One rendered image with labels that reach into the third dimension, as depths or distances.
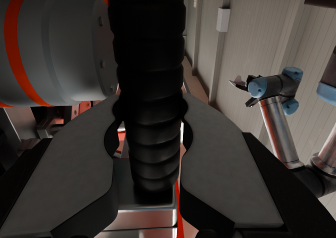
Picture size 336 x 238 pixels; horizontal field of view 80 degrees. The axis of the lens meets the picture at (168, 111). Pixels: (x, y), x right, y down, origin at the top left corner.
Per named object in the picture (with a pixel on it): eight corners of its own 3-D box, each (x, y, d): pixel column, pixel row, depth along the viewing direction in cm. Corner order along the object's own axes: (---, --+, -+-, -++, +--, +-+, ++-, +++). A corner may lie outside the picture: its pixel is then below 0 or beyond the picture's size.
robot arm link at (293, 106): (303, 97, 83) (296, 115, 88) (282, 86, 92) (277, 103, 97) (288, 100, 81) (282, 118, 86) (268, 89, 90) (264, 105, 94)
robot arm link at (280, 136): (276, 204, 78) (241, 83, 85) (298, 195, 81) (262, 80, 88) (303, 212, 67) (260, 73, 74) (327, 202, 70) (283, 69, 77)
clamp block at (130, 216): (40, 214, 13) (63, 252, 16) (178, 207, 14) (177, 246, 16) (68, 158, 17) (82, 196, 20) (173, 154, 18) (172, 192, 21)
